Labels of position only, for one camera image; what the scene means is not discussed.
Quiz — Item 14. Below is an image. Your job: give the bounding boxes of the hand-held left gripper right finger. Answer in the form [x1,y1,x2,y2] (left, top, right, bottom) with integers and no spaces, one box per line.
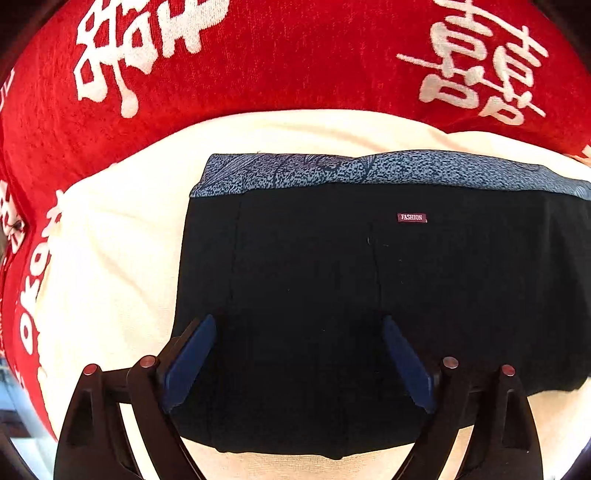
[382,315,544,480]

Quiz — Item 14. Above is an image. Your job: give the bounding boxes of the red printed blanket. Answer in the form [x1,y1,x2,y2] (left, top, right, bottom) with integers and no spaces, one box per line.
[0,0,591,439]

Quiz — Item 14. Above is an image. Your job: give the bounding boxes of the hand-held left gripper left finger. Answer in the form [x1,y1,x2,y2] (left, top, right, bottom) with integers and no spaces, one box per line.
[54,315,218,480]

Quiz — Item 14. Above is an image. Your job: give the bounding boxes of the cream cushion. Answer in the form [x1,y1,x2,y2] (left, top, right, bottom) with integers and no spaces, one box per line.
[34,109,591,480]

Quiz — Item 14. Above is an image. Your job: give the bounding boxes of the black pants with patterned waistband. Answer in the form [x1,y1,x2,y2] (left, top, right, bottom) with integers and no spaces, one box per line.
[172,150,591,461]

